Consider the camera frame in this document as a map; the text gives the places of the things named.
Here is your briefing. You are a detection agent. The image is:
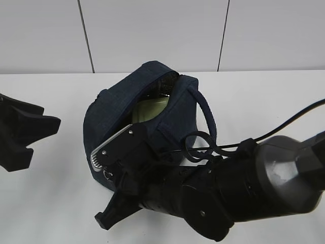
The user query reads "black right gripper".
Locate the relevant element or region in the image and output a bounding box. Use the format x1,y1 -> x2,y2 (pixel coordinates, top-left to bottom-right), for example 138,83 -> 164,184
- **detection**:
94,142 -> 236,230

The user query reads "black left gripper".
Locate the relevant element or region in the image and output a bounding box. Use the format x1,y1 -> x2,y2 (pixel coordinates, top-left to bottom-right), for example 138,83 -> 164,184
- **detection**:
1,94 -> 61,172

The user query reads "green lidded glass container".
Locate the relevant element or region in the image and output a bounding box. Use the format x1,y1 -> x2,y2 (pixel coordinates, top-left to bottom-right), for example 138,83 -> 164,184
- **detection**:
132,97 -> 169,124

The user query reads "navy blue lunch bag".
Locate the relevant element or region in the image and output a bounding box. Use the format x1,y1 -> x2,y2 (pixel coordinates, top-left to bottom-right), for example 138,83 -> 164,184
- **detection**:
83,61 -> 217,191

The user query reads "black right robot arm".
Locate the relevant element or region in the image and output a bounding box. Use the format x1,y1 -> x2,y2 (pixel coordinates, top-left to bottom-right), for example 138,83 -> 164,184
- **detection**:
95,133 -> 324,241

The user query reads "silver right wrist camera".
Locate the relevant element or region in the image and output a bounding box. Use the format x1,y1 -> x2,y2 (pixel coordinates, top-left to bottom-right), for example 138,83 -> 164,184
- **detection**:
90,123 -> 147,172

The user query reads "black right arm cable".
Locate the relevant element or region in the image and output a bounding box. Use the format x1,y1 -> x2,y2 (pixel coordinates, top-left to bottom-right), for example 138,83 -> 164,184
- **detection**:
157,98 -> 325,163

